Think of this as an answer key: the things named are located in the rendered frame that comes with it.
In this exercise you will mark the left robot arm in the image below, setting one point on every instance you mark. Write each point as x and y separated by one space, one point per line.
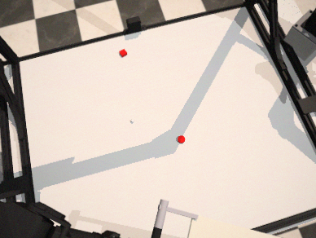
310 24

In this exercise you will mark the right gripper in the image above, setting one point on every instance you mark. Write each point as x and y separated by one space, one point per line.
107 234

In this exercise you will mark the small red block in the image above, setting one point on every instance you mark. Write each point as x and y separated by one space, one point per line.
123 53

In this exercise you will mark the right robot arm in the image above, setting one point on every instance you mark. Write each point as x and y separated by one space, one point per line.
33 220

